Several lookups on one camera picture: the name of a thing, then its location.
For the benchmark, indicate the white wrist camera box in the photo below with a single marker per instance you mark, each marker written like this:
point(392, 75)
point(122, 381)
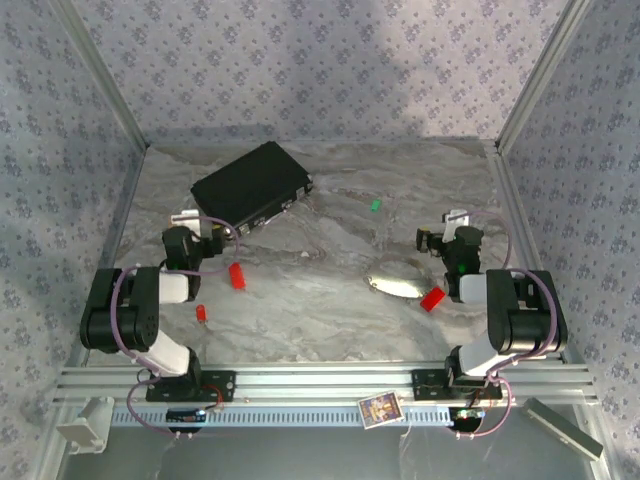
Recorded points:
point(457, 220)
point(185, 220)

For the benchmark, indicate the grey plastic bracket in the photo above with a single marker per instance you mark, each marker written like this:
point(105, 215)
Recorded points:
point(85, 425)

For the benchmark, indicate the black controller board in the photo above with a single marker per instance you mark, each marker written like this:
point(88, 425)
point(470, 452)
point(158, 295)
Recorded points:
point(185, 416)
point(467, 415)

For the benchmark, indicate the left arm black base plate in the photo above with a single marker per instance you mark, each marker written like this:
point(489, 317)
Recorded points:
point(225, 385)

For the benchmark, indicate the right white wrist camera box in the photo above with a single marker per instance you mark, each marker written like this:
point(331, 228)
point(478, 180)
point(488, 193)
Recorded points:
point(457, 220)

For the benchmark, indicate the green capped key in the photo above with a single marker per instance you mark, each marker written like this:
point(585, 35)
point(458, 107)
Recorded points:
point(375, 205)

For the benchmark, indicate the colourful playing card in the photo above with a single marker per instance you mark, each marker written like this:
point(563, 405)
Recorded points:
point(381, 410)

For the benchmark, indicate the aluminium frame post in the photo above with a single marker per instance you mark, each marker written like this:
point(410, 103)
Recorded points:
point(102, 75)
point(541, 75)

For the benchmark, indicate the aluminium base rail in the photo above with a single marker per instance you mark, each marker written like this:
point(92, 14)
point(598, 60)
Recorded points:
point(325, 382)

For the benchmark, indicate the aluminium table side rail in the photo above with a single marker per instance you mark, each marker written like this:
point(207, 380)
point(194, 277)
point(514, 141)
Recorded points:
point(512, 200)
point(120, 225)

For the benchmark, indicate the left black controller board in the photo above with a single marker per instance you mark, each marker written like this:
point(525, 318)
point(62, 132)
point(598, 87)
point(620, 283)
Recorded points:
point(185, 416)

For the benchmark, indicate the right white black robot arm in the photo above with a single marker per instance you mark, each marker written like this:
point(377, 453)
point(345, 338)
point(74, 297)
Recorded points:
point(480, 357)

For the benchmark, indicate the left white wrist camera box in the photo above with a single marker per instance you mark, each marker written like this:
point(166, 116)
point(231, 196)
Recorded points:
point(185, 220)

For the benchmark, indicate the black hard case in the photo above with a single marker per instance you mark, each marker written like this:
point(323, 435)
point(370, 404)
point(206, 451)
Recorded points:
point(250, 185)

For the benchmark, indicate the right black controller board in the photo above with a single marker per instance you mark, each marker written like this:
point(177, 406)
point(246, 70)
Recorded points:
point(467, 415)

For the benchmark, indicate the grey metal bar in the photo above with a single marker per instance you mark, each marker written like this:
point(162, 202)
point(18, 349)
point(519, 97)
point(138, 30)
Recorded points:
point(560, 430)

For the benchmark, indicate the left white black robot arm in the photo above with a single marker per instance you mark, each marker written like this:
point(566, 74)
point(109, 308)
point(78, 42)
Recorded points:
point(170, 350)

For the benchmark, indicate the large red capped key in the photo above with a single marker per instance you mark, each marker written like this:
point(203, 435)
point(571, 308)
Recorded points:
point(237, 276)

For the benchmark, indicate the red rectangular key tag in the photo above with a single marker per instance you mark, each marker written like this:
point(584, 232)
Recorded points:
point(432, 299)

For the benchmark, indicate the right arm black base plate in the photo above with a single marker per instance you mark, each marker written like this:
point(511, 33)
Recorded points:
point(425, 385)

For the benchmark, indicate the small red capped key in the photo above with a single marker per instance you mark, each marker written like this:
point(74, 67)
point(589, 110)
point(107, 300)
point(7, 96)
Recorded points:
point(201, 312)

